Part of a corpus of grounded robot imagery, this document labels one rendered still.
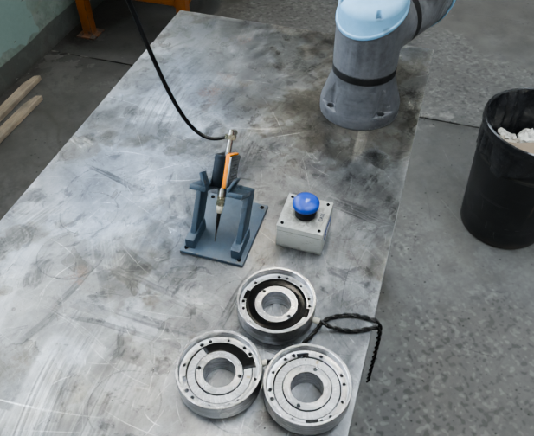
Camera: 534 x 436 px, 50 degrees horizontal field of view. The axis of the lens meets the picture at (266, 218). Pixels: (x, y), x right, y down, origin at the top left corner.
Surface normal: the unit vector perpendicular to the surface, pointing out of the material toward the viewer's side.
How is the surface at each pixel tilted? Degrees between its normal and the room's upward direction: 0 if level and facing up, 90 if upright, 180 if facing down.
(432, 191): 0
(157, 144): 0
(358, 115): 73
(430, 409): 0
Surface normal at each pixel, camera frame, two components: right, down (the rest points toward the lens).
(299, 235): -0.30, 0.70
